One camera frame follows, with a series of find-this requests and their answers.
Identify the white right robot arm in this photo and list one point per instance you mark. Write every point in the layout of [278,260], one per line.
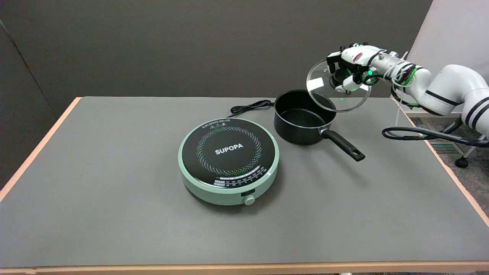
[443,89]

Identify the green round induction cooker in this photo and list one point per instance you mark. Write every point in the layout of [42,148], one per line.
[228,160]

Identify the floor vent grille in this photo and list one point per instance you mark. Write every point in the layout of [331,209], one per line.
[445,148]

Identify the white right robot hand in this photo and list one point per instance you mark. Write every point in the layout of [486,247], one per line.
[353,57]

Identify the metal stand with caster wheel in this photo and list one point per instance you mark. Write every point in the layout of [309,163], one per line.
[464,152]

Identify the glass pot lid black knob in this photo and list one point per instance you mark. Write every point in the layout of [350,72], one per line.
[324,91]

